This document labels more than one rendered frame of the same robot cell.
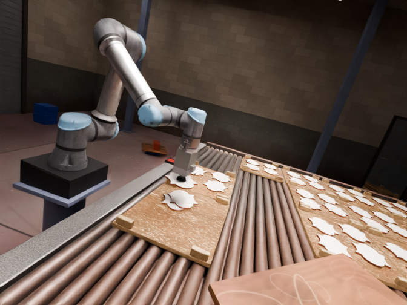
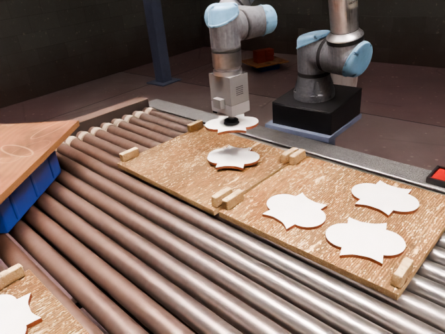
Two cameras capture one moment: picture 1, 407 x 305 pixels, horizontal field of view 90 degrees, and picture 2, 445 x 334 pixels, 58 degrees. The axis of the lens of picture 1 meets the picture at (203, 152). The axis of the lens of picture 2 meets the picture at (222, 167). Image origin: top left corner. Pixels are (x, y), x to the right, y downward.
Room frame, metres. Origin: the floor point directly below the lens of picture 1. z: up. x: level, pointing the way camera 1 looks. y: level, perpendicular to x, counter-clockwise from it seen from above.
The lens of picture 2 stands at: (1.38, -0.80, 1.45)
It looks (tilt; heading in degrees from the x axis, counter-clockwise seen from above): 28 degrees down; 125
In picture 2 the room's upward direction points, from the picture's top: 5 degrees counter-clockwise
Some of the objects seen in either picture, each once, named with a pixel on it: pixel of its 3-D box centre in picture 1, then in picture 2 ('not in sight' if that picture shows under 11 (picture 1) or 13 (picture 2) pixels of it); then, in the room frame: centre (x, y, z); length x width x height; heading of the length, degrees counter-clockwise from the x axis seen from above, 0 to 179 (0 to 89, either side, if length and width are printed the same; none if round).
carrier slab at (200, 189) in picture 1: (205, 180); (337, 209); (1.16, -0.05, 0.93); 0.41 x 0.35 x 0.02; 170
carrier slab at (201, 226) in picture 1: (181, 213); (206, 161); (0.75, 0.02, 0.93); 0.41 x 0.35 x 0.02; 168
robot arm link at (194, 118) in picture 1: (194, 123); (225, 27); (0.82, 0.07, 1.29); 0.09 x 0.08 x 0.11; 70
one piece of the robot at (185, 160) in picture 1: (188, 160); (225, 90); (0.81, 0.05, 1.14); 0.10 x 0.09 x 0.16; 73
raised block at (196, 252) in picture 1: (199, 253); (129, 154); (0.53, -0.07, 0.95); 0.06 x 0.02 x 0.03; 78
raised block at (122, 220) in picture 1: (125, 221); (195, 126); (0.58, 0.19, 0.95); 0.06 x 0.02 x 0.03; 78
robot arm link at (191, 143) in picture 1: (189, 141); (226, 59); (0.81, 0.06, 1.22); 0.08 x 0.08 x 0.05
